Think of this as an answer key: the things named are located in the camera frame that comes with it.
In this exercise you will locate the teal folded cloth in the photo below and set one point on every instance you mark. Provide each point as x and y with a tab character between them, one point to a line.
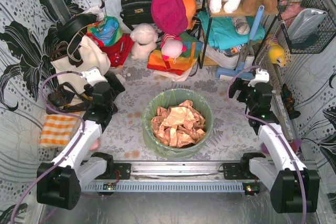
223	34

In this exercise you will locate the red cloth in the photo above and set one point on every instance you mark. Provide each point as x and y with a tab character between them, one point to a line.
118	52

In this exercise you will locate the orange white checked towel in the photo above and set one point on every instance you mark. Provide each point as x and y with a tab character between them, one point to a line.
58	130

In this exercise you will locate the black wire basket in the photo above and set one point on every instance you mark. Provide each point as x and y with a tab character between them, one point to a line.
317	41

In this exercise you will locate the blue floor sweeper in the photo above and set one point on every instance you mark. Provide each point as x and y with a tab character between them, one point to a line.
224	73

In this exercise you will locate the orange plush toy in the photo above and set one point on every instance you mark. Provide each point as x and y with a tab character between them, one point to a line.
190	7

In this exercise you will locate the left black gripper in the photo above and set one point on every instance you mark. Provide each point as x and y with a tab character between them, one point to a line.
113	83

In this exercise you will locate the black round hat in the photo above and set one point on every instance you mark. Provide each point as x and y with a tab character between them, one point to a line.
66	31

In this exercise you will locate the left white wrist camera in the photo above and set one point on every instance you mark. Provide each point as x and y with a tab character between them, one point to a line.
93	76

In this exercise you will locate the white sneaker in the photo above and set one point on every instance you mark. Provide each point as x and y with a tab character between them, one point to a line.
229	62

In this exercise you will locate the black orange toy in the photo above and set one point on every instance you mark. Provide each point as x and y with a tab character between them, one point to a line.
289	101

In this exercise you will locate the pink foam roller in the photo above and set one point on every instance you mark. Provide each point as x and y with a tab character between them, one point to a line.
95	145

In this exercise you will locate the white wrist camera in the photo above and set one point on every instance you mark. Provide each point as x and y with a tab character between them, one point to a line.
261	76
93	76

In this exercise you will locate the silver foil pouch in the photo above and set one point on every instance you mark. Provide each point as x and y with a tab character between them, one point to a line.
306	22

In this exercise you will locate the magenta cloth bag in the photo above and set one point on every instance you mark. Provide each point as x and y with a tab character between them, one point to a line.
169	16

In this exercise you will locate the black leather handbag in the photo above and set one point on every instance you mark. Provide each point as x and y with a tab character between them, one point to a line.
135	12

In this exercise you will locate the colourful printed bag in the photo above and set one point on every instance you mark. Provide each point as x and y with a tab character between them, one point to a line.
105	33

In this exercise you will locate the green trash bag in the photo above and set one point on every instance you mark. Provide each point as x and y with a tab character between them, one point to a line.
170	98

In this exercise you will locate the grey patterned ball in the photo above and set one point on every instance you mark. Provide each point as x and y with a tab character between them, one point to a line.
241	25

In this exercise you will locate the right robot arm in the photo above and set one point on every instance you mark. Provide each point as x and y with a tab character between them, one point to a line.
293	187

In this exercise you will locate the cream plush lamb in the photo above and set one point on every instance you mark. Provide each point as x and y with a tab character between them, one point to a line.
145	38

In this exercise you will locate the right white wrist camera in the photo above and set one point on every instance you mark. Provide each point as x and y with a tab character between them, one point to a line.
261	76

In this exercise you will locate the cream canvas tote bag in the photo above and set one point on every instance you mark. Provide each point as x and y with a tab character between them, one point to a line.
90	55

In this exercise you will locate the pink faced plush doll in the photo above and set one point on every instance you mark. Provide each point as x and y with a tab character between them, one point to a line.
172	46

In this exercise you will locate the crumpled brown paper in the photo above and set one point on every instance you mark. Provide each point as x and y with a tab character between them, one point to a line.
179	126

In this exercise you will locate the yellow plush duck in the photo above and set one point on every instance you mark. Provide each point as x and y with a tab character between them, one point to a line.
276	52

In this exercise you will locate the rainbow striped cloth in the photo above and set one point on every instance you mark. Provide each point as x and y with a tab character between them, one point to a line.
187	59

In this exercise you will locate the brown patterned bag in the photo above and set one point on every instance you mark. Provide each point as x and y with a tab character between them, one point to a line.
67	100

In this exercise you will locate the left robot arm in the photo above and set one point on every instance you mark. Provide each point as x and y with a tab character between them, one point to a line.
60	182

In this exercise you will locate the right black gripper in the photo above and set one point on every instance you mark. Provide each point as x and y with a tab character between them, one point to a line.
239	89

